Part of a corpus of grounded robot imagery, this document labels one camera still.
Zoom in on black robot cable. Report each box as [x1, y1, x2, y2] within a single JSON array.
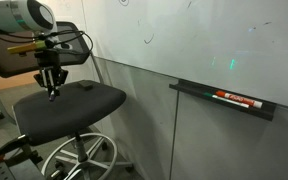
[[0, 19, 94, 56]]

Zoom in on black clamp with orange handle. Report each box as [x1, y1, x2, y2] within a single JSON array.
[[0, 135, 43, 165]]

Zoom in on green whiteboard marker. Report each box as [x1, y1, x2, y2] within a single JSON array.
[[203, 93, 249, 108]]

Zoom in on black mesh office chair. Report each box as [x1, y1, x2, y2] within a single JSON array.
[[0, 21, 133, 180]]

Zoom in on black whiteboard eraser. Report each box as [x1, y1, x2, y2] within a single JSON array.
[[78, 80, 93, 90]]

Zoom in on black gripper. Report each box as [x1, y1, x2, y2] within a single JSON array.
[[34, 50, 68, 95]]

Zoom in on red whiteboard marker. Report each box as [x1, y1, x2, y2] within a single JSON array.
[[215, 91, 263, 109]]

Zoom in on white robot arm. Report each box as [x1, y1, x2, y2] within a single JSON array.
[[0, 0, 67, 97]]

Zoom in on large white whiteboard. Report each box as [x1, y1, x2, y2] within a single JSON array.
[[83, 0, 288, 106]]

